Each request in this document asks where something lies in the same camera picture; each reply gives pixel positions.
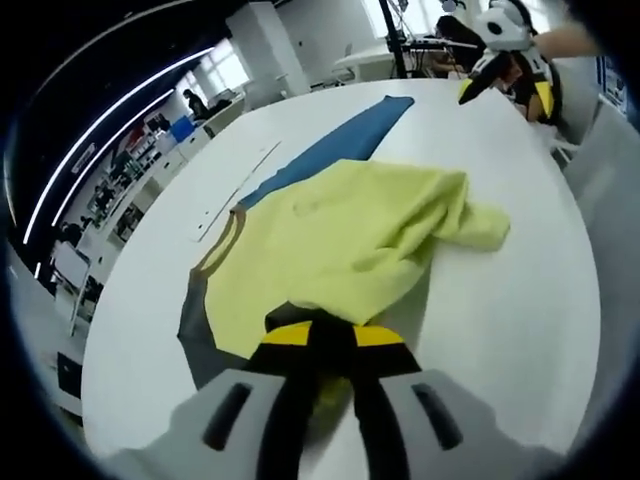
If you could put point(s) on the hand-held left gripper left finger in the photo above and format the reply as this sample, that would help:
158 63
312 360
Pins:
210 440

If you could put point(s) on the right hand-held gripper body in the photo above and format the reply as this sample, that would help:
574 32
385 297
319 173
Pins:
507 30

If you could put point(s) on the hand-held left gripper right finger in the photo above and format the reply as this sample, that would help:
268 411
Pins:
415 450

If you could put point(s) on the yellow garment with dark sleeves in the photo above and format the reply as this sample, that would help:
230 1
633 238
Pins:
350 225

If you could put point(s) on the white template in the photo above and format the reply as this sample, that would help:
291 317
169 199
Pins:
202 231

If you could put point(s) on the black stand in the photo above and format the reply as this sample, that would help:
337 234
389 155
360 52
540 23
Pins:
394 45

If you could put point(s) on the person's grey trousers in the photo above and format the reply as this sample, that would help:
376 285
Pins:
605 175

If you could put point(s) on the black cabinet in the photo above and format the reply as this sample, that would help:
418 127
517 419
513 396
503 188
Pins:
70 375

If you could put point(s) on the white square pillar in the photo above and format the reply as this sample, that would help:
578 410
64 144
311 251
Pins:
270 50

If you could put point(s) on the white board on stand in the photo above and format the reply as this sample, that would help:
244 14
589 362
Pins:
70 270

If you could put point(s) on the window row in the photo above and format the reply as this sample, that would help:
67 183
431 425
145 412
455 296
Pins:
225 67

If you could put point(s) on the storage shelves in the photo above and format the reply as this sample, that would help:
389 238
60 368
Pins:
125 175

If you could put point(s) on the long white counter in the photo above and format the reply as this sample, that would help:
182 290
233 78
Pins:
175 160

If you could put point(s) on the ceiling light strip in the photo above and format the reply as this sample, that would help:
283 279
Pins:
115 125
100 165

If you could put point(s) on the blue bin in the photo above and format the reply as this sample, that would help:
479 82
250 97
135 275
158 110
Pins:
182 130

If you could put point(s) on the ceiling air vent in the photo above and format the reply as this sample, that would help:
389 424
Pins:
83 159

